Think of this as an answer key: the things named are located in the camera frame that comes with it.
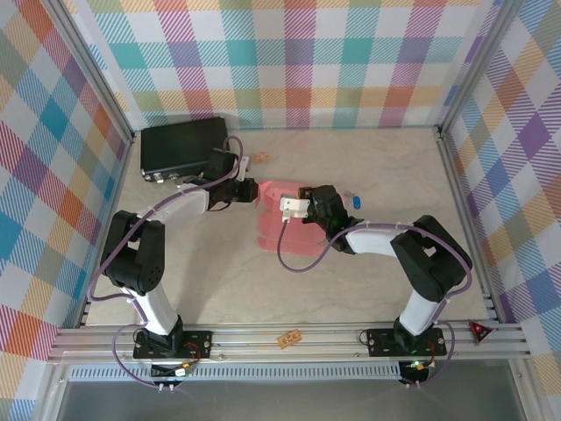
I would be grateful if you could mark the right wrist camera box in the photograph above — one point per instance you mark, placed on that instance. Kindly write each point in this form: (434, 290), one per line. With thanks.
(294, 206)

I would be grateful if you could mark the aluminium frame post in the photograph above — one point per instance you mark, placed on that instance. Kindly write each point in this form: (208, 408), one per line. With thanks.
(98, 66)
(476, 66)

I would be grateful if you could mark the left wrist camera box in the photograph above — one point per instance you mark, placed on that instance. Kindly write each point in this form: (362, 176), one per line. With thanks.
(244, 169)

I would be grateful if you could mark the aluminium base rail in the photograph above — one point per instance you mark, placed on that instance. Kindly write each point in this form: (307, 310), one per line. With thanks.
(263, 346)

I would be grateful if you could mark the small blue plastic object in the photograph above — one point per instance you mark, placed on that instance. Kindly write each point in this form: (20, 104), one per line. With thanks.
(357, 202)

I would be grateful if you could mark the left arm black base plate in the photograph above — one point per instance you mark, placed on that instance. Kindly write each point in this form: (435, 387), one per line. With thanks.
(197, 344)

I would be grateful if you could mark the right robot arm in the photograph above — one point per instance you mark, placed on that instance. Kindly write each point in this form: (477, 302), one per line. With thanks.
(372, 241)

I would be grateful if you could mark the aluminium side rail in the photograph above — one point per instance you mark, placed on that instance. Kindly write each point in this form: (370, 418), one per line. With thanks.
(117, 184)
(460, 197)

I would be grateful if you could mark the red triangular button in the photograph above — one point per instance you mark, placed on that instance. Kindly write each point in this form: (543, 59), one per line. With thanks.
(480, 331)

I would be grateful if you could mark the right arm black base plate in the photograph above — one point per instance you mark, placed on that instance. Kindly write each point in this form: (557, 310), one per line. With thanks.
(379, 342)

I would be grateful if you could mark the black controller box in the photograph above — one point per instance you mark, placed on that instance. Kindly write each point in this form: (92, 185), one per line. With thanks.
(414, 376)
(164, 372)

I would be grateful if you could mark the pink paper box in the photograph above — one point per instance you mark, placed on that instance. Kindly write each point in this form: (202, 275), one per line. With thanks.
(271, 223)

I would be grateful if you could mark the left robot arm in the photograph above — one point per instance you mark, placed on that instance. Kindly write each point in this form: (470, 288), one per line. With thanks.
(184, 204)

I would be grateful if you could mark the wooden block orange print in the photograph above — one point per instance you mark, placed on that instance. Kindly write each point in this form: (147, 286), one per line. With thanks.
(262, 156)

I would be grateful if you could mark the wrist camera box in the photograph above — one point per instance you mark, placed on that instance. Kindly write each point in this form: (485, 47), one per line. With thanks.
(294, 206)
(244, 169)

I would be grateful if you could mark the black aluminium carry case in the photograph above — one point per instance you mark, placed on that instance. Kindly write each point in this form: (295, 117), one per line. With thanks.
(175, 144)

